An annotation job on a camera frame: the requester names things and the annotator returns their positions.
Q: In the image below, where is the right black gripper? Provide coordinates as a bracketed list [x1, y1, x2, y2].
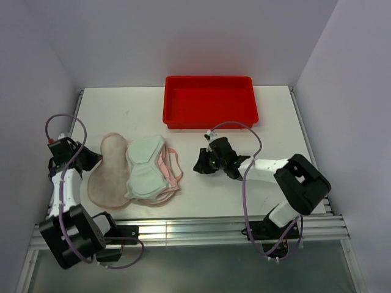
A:
[193, 147, 227, 173]

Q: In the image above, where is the pink bra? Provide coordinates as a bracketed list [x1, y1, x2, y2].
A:
[157, 145, 183, 195]

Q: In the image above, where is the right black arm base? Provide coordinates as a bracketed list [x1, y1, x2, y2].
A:
[241, 219, 304, 263]

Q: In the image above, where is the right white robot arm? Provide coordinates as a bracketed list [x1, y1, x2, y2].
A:
[193, 134, 331, 240]

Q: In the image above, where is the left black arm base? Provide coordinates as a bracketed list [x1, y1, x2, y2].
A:
[95, 225, 139, 266]

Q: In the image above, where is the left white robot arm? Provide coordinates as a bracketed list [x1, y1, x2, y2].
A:
[39, 137, 119, 269]

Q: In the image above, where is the red plastic tray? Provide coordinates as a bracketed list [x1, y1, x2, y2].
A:
[163, 76, 259, 129]

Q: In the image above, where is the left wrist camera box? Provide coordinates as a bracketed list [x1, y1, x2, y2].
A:
[48, 132, 69, 144]

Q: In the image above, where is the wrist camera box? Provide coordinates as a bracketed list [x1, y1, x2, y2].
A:
[48, 132, 69, 144]
[204, 129, 218, 152]

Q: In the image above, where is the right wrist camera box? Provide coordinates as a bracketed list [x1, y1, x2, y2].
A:
[204, 129, 218, 152]

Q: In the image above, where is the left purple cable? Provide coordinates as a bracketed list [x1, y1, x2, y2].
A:
[45, 114, 145, 270]

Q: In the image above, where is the purple cable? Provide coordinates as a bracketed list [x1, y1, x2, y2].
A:
[207, 121, 304, 262]
[45, 114, 145, 270]

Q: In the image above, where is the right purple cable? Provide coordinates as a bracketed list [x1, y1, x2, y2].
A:
[207, 121, 304, 262]

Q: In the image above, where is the aluminium frame rail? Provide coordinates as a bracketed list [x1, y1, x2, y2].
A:
[17, 87, 367, 292]

